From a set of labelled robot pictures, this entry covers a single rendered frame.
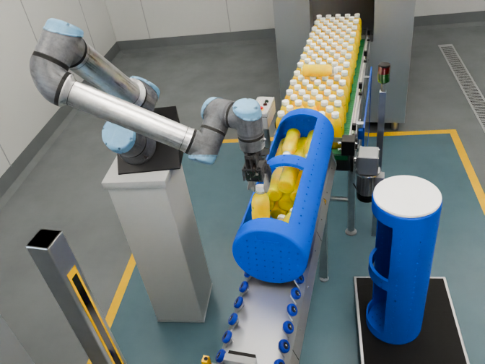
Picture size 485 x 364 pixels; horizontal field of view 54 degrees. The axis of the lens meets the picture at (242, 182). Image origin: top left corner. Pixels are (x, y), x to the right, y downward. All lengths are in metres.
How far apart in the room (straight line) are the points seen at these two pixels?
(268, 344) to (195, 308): 1.22
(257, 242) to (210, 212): 2.00
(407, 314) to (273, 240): 1.00
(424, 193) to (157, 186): 1.19
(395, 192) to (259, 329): 0.84
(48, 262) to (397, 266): 1.53
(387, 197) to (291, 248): 0.58
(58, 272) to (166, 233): 1.37
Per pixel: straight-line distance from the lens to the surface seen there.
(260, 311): 1.82
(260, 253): 1.76
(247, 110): 1.53
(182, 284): 2.76
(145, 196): 2.34
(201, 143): 1.59
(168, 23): 6.87
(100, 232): 3.85
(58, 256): 1.15
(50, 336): 3.31
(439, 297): 2.92
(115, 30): 7.15
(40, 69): 1.64
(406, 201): 2.09
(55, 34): 1.65
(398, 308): 2.44
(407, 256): 2.18
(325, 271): 3.04
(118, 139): 2.10
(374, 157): 2.64
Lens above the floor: 2.37
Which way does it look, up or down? 37 degrees down
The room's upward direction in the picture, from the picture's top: 9 degrees counter-clockwise
